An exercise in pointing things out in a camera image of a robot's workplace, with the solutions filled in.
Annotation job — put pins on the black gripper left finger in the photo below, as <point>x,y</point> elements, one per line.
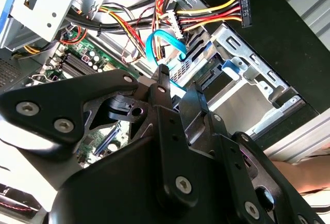
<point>51,97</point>

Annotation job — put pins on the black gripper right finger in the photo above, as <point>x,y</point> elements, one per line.
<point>232,151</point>

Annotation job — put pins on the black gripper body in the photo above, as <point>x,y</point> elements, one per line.
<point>116,188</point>

